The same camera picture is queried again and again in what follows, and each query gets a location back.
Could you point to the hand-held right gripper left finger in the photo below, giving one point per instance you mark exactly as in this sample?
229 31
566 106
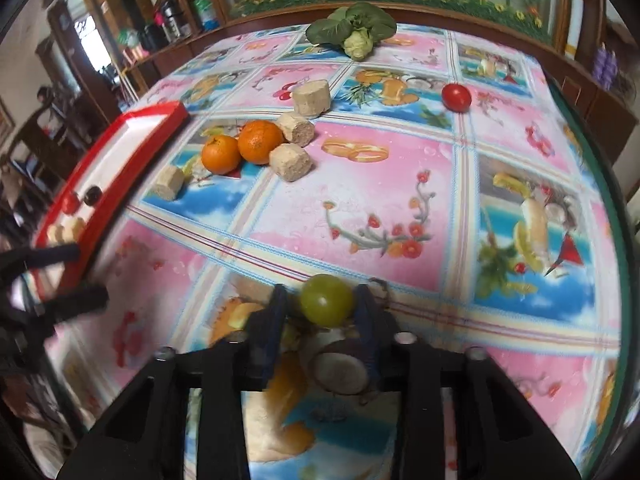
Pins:
272 332

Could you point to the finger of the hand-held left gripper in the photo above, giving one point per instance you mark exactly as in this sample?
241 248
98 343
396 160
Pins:
75 300
45 256

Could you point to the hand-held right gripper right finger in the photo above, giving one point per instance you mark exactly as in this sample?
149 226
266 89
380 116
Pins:
367 335

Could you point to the green grape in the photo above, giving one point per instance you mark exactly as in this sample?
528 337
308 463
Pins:
326 299

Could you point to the red and white tray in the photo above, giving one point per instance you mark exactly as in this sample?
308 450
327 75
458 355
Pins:
115 160

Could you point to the orange tangerine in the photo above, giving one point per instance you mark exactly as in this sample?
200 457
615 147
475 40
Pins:
260 141
220 154

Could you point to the red tomato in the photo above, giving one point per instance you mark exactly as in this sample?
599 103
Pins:
70 201
456 96

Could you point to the dark round fruit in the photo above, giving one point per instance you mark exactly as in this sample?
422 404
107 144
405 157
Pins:
92 195

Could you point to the dark wooden chair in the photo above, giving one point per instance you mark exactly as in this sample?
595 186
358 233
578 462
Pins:
45 132

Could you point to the printed plastic tablecloth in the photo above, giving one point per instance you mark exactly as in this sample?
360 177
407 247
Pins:
400 170

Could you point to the green and pink packet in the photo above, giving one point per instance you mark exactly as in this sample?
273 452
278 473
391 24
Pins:
127 40

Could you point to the black thermos jug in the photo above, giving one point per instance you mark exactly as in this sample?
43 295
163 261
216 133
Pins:
172 20

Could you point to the green plastic bottle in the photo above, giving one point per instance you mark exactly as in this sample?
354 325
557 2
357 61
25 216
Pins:
204 7

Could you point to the green bok choy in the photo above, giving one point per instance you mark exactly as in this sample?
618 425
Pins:
352 27

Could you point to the purple decoration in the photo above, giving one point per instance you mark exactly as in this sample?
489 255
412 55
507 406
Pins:
605 65

